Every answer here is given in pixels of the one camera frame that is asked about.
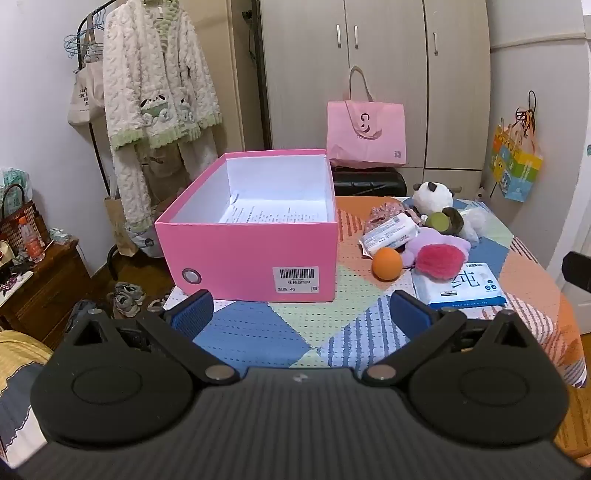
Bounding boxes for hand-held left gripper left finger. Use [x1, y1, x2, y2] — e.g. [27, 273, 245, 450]
[69, 289, 241, 385]

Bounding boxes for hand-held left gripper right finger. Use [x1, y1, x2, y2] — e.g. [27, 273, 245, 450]
[361, 290, 531, 386]

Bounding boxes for blue white wet wipes pack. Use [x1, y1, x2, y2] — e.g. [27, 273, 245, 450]
[411, 263, 508, 309]

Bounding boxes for orange ball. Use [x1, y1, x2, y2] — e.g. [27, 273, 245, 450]
[372, 248, 403, 281]

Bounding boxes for pink fluffy ball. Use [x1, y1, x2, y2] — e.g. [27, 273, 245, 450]
[416, 244, 466, 281]

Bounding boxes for purple plush toy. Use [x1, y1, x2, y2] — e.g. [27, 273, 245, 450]
[401, 228, 471, 267]

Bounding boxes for small white tissue pack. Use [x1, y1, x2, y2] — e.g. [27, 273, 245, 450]
[360, 213, 421, 257]

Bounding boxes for pink cardboard box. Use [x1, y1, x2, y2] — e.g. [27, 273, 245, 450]
[154, 148, 341, 303]

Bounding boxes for pink floral pouch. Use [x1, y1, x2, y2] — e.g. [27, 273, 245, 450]
[365, 202, 419, 234]

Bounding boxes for panda plush toy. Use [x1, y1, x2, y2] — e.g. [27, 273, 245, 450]
[412, 181, 483, 243]

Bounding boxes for grey sneaker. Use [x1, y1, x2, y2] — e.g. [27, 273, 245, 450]
[113, 281, 147, 303]
[107, 293, 139, 319]

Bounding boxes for patchwork tablecloth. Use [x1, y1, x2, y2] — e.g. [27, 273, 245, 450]
[164, 196, 591, 462]

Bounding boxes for brown paper bag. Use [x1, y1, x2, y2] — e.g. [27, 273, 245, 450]
[104, 194, 139, 258]

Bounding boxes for clear plastic packet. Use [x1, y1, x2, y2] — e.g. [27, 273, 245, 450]
[462, 203, 495, 232]

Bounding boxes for colourful paper gift bag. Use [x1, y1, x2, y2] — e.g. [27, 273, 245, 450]
[489, 91, 544, 203]

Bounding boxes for printed paper sheet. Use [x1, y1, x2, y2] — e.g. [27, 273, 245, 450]
[217, 191, 331, 225]

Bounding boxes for black suitcase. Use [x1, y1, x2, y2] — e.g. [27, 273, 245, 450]
[331, 166, 407, 197]

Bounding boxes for cream fleece pajama pants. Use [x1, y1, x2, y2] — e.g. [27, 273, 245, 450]
[111, 129, 220, 257]

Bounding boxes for wooden nightstand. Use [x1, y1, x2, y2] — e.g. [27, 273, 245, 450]
[0, 240, 93, 349]

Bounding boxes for orange drink bottle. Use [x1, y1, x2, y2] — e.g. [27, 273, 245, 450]
[18, 217, 45, 264]

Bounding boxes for pink tote bag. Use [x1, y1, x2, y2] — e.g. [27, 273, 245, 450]
[327, 66, 407, 169]

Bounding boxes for yellow grey bed cover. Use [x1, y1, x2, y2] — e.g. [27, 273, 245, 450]
[0, 330, 56, 467]

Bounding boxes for black clothes rack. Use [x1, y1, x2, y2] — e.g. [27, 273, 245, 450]
[76, 0, 121, 282]

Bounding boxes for woven basket bag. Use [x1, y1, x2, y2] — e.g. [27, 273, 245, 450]
[0, 184, 49, 252]

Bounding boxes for green white diaper pack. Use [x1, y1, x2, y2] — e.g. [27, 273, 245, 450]
[0, 167, 34, 204]

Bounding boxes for beige canvas tote bag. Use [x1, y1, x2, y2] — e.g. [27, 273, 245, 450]
[68, 28, 108, 126]

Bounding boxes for cream fleece pajama jacket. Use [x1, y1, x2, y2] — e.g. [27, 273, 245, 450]
[102, 0, 223, 151]

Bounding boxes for beige wardrobe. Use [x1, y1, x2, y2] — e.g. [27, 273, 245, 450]
[256, 0, 492, 201]

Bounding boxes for blue wire hangers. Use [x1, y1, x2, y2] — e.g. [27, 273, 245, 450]
[64, 9, 105, 58]

